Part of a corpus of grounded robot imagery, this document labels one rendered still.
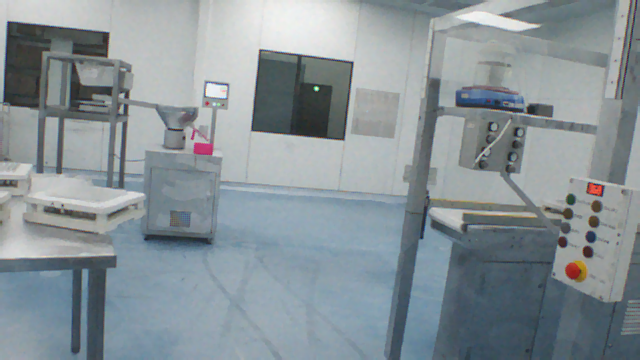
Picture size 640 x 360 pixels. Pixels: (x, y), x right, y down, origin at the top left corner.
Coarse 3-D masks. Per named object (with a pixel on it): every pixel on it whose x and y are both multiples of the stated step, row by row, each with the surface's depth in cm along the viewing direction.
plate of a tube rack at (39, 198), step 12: (36, 192) 127; (132, 192) 143; (36, 204) 122; (48, 204) 122; (60, 204) 121; (72, 204) 121; (84, 204) 121; (96, 204) 122; (108, 204) 124; (120, 204) 128
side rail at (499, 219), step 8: (464, 216) 179; (472, 216) 179; (480, 216) 180; (488, 216) 181; (496, 216) 182; (504, 216) 183; (512, 216) 184; (520, 224) 186; (536, 224) 188; (560, 224) 191
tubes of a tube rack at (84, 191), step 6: (78, 186) 137; (84, 186) 138; (90, 186) 139; (60, 192) 127; (66, 192) 128; (72, 192) 129; (78, 192) 130; (84, 192) 131; (90, 192) 132; (96, 192) 133; (102, 192) 134; (108, 192) 135; (114, 192) 136; (78, 198) 126; (84, 198) 126; (96, 198) 126; (60, 210) 127; (66, 210) 127
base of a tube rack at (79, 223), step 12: (24, 216) 123; (36, 216) 123; (48, 216) 122; (60, 216) 123; (72, 216) 125; (108, 216) 129; (120, 216) 131; (132, 216) 136; (84, 228) 121; (96, 228) 121; (108, 228) 123
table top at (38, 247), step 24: (0, 240) 106; (24, 240) 108; (48, 240) 111; (72, 240) 113; (96, 240) 115; (0, 264) 96; (24, 264) 98; (48, 264) 100; (72, 264) 103; (96, 264) 105
